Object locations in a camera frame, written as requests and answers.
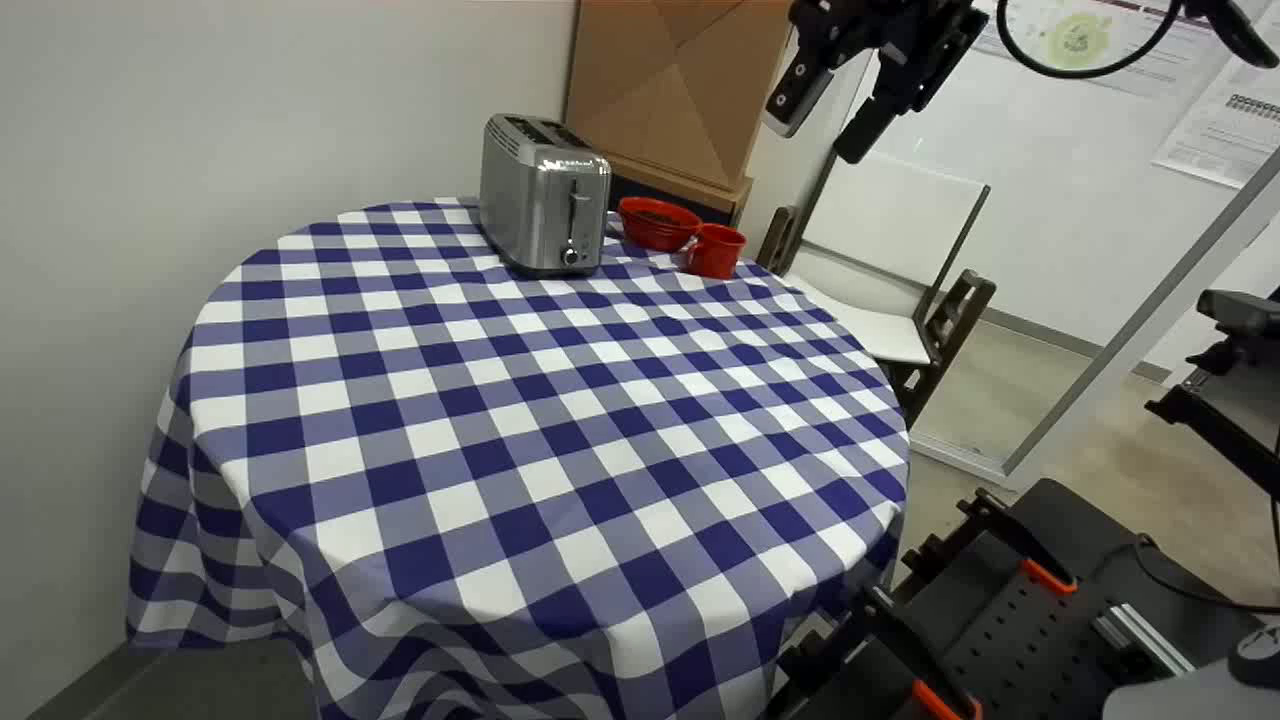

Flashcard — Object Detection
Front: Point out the blue white checkered tablecloth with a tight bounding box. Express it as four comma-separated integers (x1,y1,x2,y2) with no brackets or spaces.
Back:
124,196,915,720

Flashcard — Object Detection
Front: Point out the black cart with orange clips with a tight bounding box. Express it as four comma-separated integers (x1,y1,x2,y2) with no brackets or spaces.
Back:
763,474,1280,720

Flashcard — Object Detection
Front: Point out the silver metal toaster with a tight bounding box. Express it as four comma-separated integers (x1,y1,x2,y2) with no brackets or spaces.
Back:
475,112,618,279

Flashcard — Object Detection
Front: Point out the grey metal pole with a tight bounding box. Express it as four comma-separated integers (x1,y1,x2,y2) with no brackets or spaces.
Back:
998,145,1280,484

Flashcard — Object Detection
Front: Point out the red bowl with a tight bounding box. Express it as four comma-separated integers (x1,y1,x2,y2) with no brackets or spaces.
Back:
611,191,706,255

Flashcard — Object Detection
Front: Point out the brown cardboard box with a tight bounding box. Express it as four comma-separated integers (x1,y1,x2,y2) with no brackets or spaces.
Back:
559,0,796,215

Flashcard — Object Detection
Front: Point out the black equipment stand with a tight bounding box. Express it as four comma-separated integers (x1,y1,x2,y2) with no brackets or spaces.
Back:
1146,282,1280,563

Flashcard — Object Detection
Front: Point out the white folding chair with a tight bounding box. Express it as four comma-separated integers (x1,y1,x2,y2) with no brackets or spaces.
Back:
757,130,1000,430

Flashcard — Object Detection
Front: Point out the red cup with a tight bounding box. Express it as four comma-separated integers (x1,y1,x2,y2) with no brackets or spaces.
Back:
675,219,754,282

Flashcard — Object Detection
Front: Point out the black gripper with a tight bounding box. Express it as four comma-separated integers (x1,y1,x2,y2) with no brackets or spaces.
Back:
763,0,993,169

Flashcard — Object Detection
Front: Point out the white paper wall poster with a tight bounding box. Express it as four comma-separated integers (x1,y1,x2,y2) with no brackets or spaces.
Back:
1154,57,1280,191

